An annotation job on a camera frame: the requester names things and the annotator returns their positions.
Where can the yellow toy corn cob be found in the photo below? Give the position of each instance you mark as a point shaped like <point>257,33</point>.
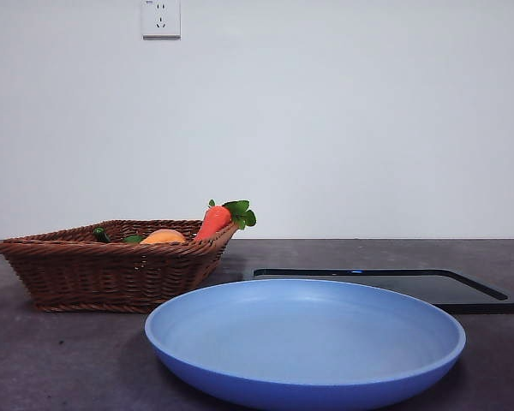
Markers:
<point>163,237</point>

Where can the orange toy carrot green leaves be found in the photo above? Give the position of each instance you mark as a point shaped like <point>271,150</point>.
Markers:
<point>214,220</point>

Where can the blue round plate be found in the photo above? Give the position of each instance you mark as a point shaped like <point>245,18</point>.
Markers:
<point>304,342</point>

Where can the black rectangular tray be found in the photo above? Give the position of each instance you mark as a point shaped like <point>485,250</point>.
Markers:
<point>475,291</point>

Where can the white wall power outlet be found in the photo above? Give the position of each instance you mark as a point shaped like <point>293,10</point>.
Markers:
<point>162,19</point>

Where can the brown wicker basket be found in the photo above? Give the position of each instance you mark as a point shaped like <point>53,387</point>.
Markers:
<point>90,274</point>

